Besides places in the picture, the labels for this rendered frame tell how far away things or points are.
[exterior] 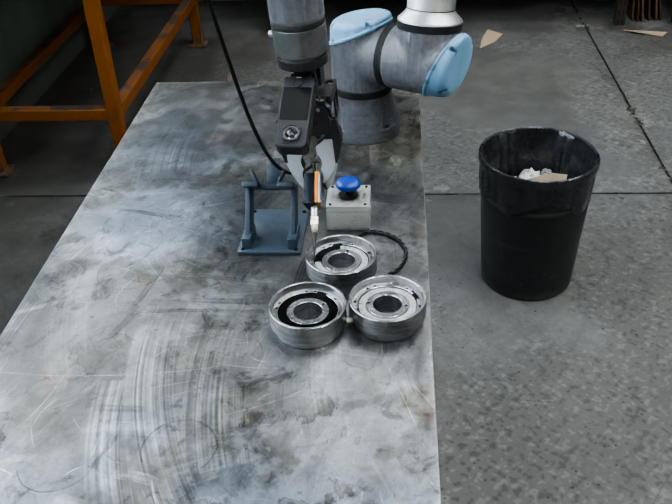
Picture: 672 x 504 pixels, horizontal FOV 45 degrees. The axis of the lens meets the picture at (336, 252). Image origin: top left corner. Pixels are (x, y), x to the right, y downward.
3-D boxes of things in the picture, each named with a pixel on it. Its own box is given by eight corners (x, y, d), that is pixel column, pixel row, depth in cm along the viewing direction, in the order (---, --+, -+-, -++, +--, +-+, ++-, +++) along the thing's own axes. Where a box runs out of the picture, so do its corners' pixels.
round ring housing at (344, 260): (382, 293, 118) (382, 270, 116) (310, 301, 117) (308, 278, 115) (371, 252, 127) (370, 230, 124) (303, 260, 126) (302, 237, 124)
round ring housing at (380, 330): (406, 290, 118) (406, 267, 116) (438, 333, 110) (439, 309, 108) (338, 308, 116) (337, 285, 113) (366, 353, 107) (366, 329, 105)
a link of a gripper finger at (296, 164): (313, 173, 129) (313, 120, 123) (306, 193, 124) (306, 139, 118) (293, 171, 129) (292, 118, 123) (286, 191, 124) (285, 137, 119)
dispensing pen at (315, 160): (301, 259, 119) (302, 150, 123) (308, 265, 123) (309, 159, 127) (316, 258, 119) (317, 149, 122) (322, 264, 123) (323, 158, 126)
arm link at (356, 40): (351, 65, 165) (349, -2, 157) (410, 77, 158) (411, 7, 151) (318, 87, 156) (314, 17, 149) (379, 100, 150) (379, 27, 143)
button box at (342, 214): (370, 230, 132) (369, 204, 129) (326, 230, 133) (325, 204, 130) (371, 204, 139) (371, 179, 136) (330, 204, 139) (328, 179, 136)
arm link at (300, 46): (320, 32, 107) (260, 34, 109) (324, 65, 110) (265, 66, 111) (329, 11, 113) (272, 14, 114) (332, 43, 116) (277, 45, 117)
